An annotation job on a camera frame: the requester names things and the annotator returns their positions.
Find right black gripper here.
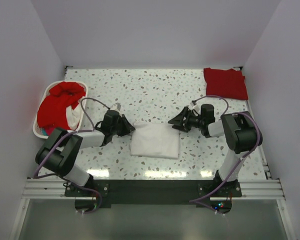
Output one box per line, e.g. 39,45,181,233
168,106,205,133

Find white t shirt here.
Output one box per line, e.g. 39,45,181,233
130,122,180,159

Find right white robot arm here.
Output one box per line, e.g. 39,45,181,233
168,104,263,197

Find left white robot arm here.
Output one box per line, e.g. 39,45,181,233
33,109,136,196

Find white clothes in basket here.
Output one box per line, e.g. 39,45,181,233
65,97,84,131

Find folded red t shirt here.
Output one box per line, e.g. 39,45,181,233
203,68,249,101

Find red clothes in basket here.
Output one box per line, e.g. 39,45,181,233
36,81,87,137

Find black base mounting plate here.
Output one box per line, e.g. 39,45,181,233
64,179,242,213

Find white perforated laundry basket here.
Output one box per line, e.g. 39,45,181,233
32,80,89,140

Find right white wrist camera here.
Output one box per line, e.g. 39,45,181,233
189,100,201,112

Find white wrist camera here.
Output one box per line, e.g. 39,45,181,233
110,102,121,112
189,100,201,112

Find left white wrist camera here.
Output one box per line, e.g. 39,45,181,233
110,102,121,112

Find aluminium frame rail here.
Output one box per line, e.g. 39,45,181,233
12,130,287,240

